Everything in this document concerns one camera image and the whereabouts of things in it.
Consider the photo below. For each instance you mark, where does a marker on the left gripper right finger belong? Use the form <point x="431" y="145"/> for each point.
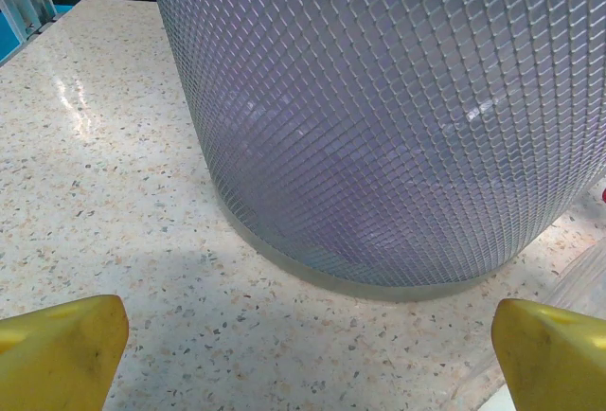
<point x="558" y="363"/>

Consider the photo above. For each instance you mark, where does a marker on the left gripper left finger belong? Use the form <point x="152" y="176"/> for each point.
<point x="57" y="363"/>

